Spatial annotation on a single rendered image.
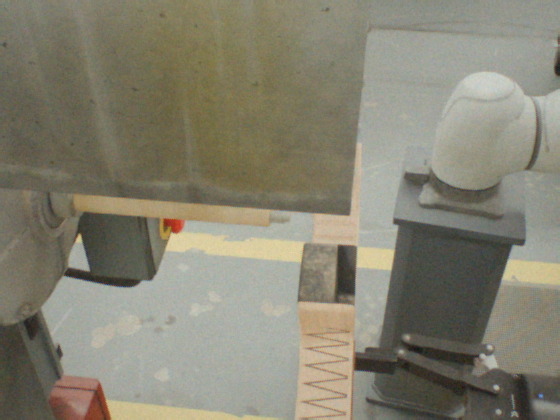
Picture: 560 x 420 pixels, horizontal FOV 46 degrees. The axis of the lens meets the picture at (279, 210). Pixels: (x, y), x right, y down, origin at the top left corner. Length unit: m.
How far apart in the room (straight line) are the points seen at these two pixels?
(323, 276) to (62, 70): 0.26
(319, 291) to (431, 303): 1.12
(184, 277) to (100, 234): 1.33
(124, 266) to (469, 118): 0.74
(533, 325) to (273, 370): 0.83
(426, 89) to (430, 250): 1.85
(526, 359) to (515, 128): 0.95
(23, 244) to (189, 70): 0.32
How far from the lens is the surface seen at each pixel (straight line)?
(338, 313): 0.53
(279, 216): 0.60
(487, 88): 1.39
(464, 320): 1.67
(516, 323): 2.25
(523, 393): 0.73
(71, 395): 1.29
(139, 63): 0.36
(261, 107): 0.36
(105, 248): 0.98
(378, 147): 2.86
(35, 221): 0.63
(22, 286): 0.65
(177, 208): 0.61
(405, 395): 1.94
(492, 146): 1.40
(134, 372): 2.06
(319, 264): 0.54
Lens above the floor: 1.65
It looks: 41 degrees down
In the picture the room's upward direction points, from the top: straight up
